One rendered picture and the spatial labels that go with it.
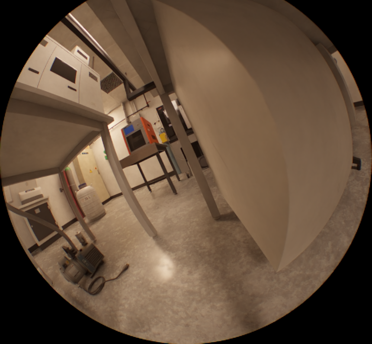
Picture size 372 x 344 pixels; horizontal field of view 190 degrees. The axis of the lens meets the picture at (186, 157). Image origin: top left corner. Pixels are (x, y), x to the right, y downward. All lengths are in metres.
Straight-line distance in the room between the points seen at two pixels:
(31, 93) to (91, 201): 2.07
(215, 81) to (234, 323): 0.56
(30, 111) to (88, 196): 1.99
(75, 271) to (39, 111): 0.82
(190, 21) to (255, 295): 0.60
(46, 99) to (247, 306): 0.96
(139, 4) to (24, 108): 0.49
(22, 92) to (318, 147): 0.71
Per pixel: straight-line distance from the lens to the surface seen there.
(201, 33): 0.15
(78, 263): 0.92
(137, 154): 1.43
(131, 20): 0.37
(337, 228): 0.61
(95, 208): 2.37
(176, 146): 1.90
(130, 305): 0.65
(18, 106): 0.58
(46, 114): 0.59
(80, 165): 3.90
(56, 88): 0.73
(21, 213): 0.91
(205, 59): 0.16
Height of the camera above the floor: 0.46
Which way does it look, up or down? 3 degrees down
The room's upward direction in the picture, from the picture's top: 24 degrees counter-clockwise
